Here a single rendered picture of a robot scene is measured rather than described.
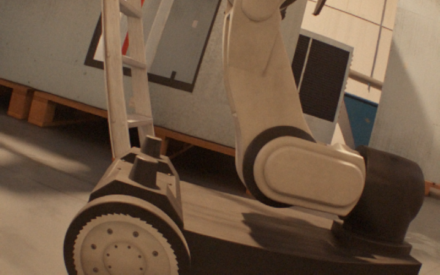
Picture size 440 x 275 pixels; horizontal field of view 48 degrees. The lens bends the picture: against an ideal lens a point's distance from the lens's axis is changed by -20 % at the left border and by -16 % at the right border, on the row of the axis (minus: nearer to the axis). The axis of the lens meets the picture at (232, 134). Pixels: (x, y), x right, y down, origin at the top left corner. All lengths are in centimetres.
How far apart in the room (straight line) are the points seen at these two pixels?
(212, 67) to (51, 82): 85
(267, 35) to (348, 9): 1043
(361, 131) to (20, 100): 660
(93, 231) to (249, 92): 39
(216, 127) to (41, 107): 89
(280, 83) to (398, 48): 551
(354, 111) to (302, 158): 757
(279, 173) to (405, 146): 540
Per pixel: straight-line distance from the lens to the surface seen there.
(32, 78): 290
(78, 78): 280
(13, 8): 304
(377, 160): 108
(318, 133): 719
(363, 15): 1143
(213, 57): 266
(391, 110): 639
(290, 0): 102
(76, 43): 282
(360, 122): 862
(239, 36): 98
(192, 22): 622
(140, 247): 81
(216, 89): 265
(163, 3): 628
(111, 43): 198
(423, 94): 638
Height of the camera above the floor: 37
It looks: 3 degrees down
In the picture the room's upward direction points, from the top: 16 degrees clockwise
